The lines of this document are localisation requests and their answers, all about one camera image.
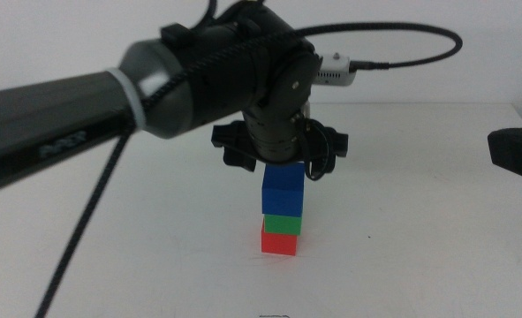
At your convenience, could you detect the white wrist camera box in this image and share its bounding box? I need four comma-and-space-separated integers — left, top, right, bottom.
314, 52, 358, 87

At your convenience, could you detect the red cube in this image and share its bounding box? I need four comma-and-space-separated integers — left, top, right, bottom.
260, 220, 299, 257

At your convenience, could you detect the short black wrist cable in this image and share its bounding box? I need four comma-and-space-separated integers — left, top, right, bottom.
301, 117, 333, 182

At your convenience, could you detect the green cube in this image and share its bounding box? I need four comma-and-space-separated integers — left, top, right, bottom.
262, 213, 303, 237

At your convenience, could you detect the black braided cable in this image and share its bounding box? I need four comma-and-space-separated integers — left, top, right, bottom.
34, 21, 464, 318

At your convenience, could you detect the blue cube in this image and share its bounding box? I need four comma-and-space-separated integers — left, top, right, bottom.
261, 161, 306, 218

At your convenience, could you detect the thin black looped cable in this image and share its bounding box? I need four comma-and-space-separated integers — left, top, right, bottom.
198, 0, 220, 27

